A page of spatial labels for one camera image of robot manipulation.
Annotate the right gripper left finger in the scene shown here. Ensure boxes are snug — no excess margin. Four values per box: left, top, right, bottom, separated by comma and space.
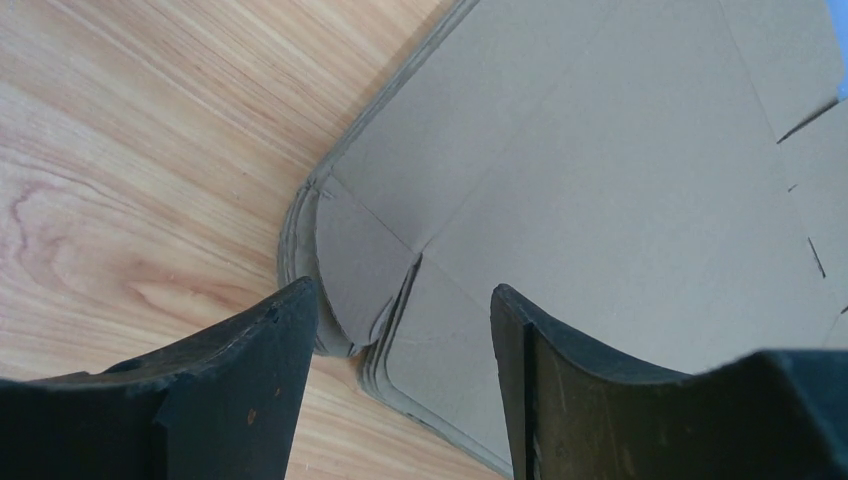
1, 278, 318, 479

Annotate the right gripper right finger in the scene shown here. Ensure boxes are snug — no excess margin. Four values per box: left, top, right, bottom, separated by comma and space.
490, 284, 847, 479

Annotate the stack of flat cardboard sheets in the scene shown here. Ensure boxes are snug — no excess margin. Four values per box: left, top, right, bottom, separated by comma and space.
278, 1, 847, 477

